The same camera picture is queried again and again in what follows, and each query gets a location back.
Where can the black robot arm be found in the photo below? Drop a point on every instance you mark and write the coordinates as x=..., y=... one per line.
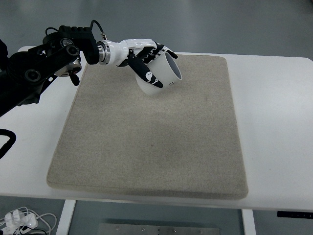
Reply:
x=25, y=75

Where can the left white table leg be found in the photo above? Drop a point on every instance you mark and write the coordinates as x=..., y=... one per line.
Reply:
x=66, y=217

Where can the white power strip with cables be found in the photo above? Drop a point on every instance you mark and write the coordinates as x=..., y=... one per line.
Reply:
x=24, y=221

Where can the beige felt mat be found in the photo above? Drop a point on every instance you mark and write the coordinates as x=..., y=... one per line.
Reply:
x=182, y=142

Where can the black table control panel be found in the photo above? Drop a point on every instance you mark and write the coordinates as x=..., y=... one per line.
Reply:
x=295, y=214

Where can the grey metal base plate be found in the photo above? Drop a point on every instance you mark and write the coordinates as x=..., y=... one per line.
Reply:
x=132, y=229

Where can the white ribbed cup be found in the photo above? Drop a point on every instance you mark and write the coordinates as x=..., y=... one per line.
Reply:
x=165, y=70

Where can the right white table leg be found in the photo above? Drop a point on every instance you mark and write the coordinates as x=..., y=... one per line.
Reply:
x=248, y=222

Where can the white table leg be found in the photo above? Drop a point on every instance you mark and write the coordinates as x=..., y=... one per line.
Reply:
x=248, y=222
x=66, y=217

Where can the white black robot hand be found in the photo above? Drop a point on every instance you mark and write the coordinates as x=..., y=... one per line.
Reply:
x=135, y=53

